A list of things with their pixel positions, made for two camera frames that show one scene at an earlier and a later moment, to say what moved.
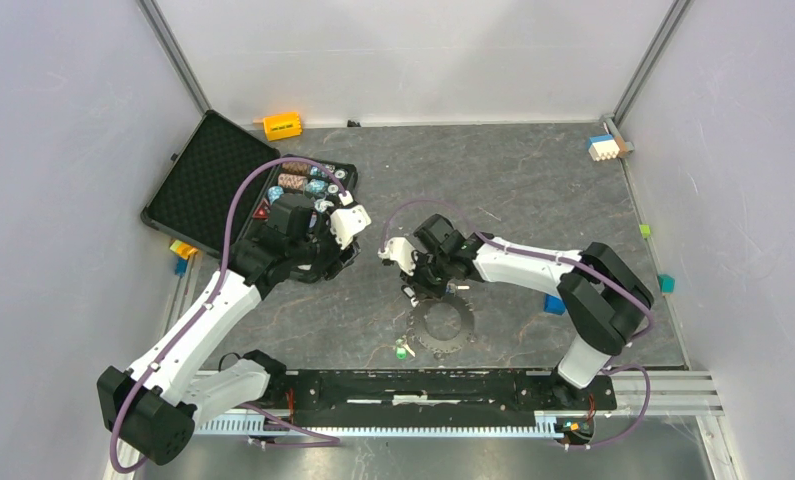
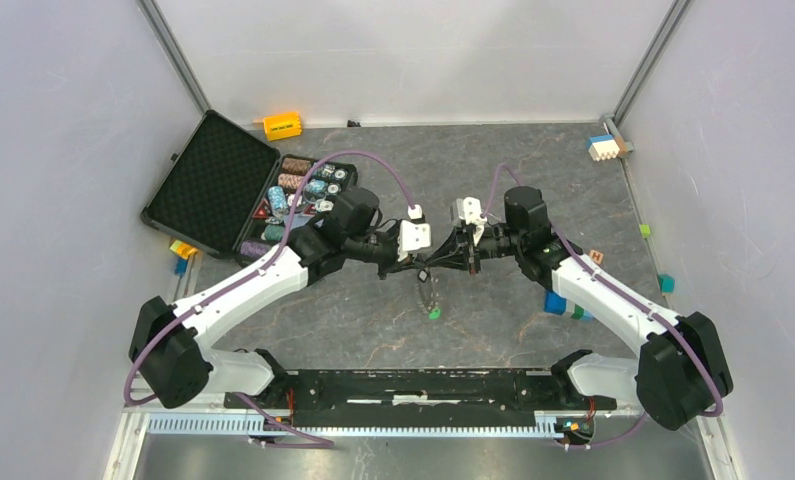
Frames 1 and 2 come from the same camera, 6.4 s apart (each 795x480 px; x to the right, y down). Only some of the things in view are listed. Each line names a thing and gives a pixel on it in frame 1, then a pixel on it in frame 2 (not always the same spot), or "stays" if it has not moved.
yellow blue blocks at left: x=183 y=251 stays
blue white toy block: x=603 y=147 stays
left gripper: x=342 y=254 -> x=402 y=259
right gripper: x=411 y=276 -> x=456 y=246
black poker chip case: x=219 y=188 stays
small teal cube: x=667 y=283 stays
